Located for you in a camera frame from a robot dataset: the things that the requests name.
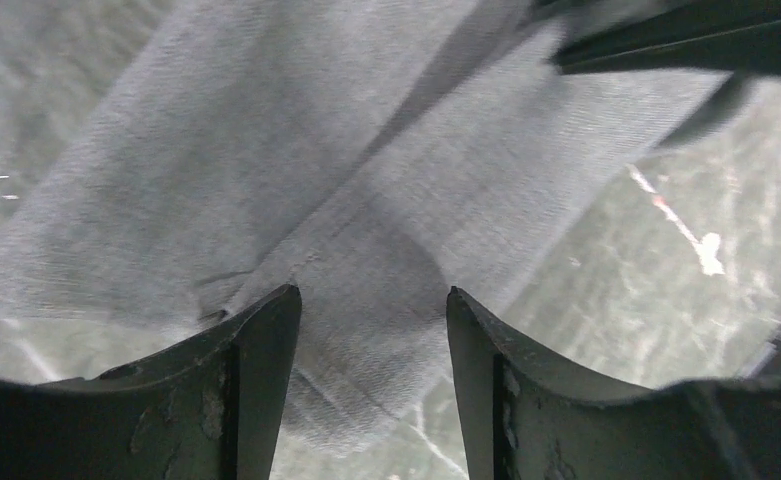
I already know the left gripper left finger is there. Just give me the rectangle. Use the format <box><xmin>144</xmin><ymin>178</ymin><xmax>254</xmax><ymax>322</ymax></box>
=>
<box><xmin>0</xmin><ymin>285</ymin><xmax>302</xmax><ymax>480</ymax></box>

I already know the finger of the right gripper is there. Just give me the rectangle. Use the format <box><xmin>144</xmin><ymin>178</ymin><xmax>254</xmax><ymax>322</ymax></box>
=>
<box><xmin>552</xmin><ymin>1</ymin><xmax>781</xmax><ymax>77</ymax></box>

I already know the grey cloth napkin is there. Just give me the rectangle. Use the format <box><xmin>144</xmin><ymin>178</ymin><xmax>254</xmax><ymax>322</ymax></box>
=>
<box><xmin>0</xmin><ymin>1</ymin><xmax>725</xmax><ymax>455</ymax></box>

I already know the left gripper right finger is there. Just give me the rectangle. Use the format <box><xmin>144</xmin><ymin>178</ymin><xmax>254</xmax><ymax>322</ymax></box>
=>
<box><xmin>446</xmin><ymin>288</ymin><xmax>781</xmax><ymax>479</ymax></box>

